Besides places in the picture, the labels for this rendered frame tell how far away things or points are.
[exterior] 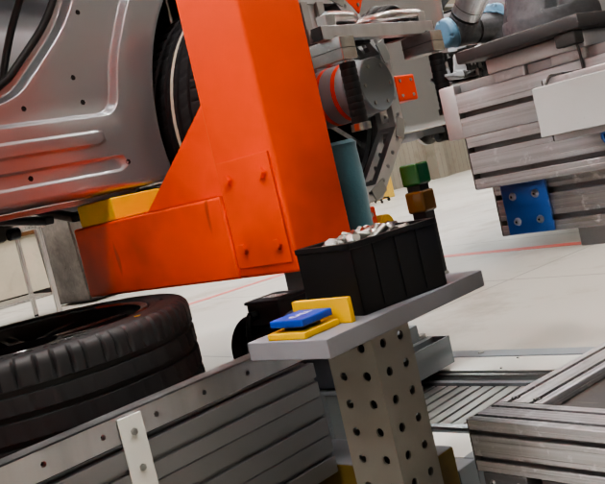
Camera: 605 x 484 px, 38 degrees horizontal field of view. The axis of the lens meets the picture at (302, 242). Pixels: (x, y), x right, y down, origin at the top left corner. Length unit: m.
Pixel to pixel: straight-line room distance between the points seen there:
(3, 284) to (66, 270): 2.05
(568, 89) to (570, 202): 0.27
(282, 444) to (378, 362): 0.30
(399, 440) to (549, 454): 0.23
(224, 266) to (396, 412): 0.47
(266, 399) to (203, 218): 0.37
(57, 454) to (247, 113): 0.66
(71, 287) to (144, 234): 6.33
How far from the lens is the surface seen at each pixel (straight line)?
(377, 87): 2.05
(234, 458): 1.53
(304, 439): 1.65
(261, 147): 1.54
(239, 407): 1.53
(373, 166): 2.28
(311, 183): 1.58
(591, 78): 1.21
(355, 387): 1.43
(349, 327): 1.29
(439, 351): 2.39
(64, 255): 8.11
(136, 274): 1.90
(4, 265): 10.12
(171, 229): 1.77
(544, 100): 1.25
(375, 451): 1.45
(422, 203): 1.58
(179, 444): 1.46
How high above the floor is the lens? 0.69
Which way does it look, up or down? 4 degrees down
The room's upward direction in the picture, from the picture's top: 13 degrees counter-clockwise
